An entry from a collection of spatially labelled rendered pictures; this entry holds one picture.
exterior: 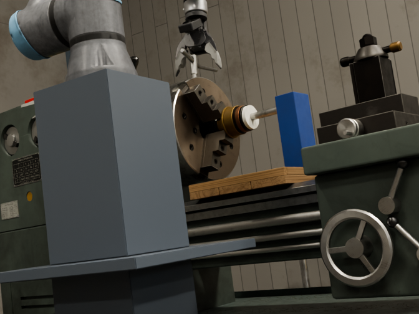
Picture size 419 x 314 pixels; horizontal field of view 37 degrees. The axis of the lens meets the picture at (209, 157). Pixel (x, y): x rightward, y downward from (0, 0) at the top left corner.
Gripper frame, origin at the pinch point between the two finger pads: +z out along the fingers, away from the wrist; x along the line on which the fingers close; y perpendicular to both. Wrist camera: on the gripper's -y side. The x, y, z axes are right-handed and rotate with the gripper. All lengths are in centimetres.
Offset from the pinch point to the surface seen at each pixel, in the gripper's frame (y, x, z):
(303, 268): 249, 17, 57
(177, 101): -17.9, 0.5, 14.3
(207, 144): -8.9, -4.8, 25.6
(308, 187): -32, -36, 45
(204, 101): -13.4, -6.2, 14.2
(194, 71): -4.4, -0.4, 1.1
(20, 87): 250, 241, -108
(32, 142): -11, 53, 18
